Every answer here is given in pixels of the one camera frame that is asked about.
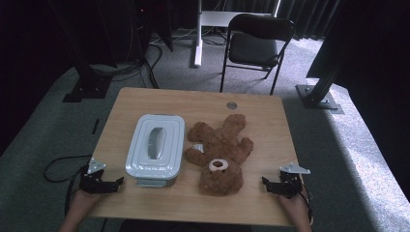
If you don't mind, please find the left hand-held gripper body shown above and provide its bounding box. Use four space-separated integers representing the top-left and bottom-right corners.
78 157 118 195

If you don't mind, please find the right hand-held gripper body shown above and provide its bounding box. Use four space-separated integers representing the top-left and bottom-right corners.
269 161 311 200

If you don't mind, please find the grey plastic lidded storage box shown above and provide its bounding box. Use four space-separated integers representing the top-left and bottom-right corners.
124 113 187 189

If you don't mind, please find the brown teddy bear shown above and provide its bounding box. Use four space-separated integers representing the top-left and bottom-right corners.
183 113 254 198

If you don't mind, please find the person's left hand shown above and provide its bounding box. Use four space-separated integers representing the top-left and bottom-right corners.
68 188 105 212

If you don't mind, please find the person's right hand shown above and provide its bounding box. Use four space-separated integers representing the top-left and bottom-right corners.
278 188 311 223

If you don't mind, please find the person's dark clothing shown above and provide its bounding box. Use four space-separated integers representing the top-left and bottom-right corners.
118 218 253 232

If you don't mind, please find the black metal stand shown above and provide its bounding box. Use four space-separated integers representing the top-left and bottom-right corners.
47 0 114 103
295 47 345 115

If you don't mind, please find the black folding chair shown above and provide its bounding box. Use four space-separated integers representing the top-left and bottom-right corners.
220 13 296 97

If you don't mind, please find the dark curtain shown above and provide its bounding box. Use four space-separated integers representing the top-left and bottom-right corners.
221 0 344 42

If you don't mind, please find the left hand-held gripper cable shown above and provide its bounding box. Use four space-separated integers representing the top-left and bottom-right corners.
63 164 90 218

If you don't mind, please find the hand-held gripper cable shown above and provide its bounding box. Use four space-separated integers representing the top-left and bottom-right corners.
300 180 315 226
63 164 90 218

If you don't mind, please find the right hand-held gripper cable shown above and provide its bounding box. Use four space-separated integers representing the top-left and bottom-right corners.
300 180 315 226

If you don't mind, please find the black cable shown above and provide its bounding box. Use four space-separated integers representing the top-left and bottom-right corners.
43 155 94 184

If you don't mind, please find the bundle of black floor cables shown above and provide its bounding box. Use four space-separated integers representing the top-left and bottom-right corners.
86 18 163 90

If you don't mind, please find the white desk frame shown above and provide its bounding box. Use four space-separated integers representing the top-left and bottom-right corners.
192 0 282 69

